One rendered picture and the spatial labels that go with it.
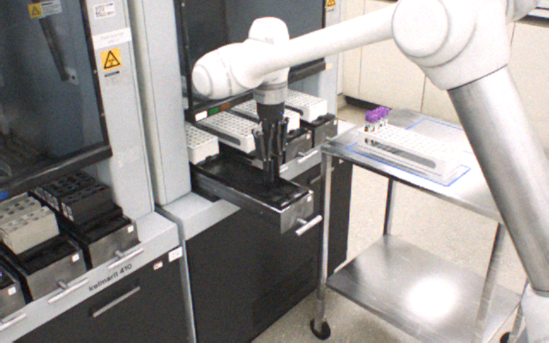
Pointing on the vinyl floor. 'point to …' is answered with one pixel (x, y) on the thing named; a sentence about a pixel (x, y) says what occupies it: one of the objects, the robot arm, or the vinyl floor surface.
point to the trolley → (437, 275)
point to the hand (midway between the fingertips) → (271, 167)
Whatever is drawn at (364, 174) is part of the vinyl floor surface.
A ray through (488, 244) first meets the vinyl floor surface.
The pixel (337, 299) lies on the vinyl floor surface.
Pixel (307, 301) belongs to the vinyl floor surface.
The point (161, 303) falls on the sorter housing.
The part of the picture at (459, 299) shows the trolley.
